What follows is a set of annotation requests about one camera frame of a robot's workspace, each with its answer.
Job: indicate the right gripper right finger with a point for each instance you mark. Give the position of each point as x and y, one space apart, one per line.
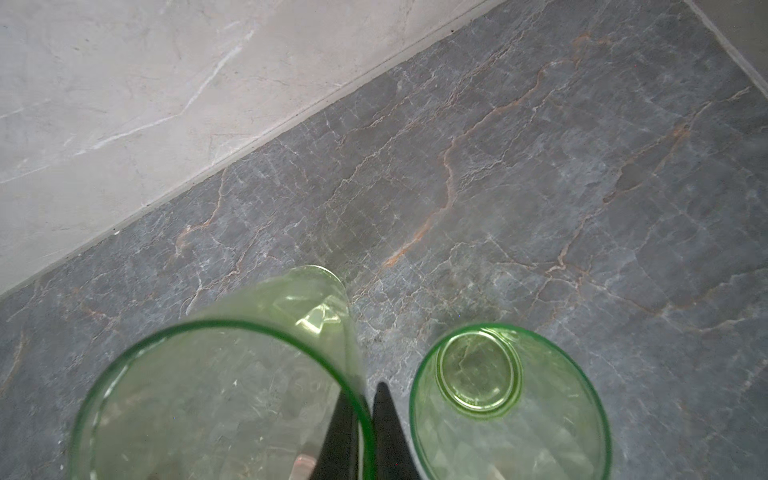
392 454

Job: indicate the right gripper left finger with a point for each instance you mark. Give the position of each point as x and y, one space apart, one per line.
339 455

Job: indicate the tall green glass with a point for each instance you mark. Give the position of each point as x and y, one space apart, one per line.
243 389

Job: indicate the short green glass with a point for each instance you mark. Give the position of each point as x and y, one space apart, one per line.
496 401

